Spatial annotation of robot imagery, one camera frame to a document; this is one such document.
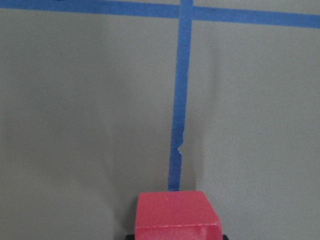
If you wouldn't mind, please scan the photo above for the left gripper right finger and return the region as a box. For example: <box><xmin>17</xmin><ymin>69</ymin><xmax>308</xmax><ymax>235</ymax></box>
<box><xmin>222</xmin><ymin>234</ymin><xmax>229</xmax><ymax>240</ymax></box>

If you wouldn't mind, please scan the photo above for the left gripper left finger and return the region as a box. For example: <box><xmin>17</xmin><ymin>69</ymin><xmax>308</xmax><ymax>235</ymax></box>
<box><xmin>125</xmin><ymin>234</ymin><xmax>135</xmax><ymax>240</ymax></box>

